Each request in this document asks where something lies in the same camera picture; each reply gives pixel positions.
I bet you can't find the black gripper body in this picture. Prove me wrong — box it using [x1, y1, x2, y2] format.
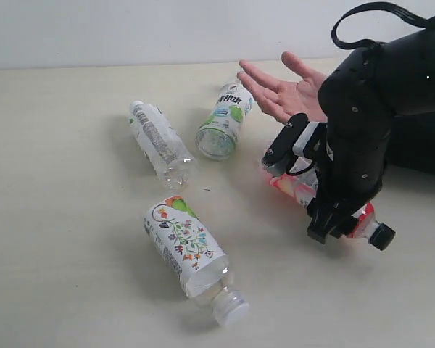
[308, 48, 394, 243]

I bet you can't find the pink label bottle black cap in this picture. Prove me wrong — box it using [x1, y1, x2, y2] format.
[262, 149, 396, 251]

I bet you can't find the person's open hand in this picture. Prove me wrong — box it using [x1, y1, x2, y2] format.
[237, 51, 327, 124]

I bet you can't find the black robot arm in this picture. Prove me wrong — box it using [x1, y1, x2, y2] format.
[308, 1, 435, 242]

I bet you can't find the black cable loop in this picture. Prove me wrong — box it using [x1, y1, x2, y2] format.
[330, 0, 435, 50]

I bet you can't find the clear bottle white text label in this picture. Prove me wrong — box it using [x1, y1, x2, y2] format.
[129, 101, 197, 191]

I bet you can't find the wrist camera black grey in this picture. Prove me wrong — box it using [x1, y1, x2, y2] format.
[261, 114, 331, 177]

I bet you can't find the clear bottle floral label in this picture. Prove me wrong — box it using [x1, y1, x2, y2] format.
[144, 196, 249, 327]

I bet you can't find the clear bottle green lime label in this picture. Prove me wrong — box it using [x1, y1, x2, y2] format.
[195, 75, 254, 161]

